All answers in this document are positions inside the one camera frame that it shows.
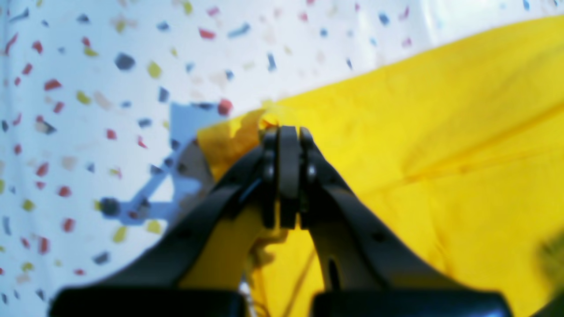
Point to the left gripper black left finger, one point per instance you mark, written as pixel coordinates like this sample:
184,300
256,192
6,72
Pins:
195,270

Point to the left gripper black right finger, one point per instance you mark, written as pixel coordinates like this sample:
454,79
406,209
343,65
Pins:
367,270

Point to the orange T-shirt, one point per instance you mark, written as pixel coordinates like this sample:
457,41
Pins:
460,150

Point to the terrazzo patterned tablecloth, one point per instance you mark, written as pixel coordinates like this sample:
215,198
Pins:
92,92

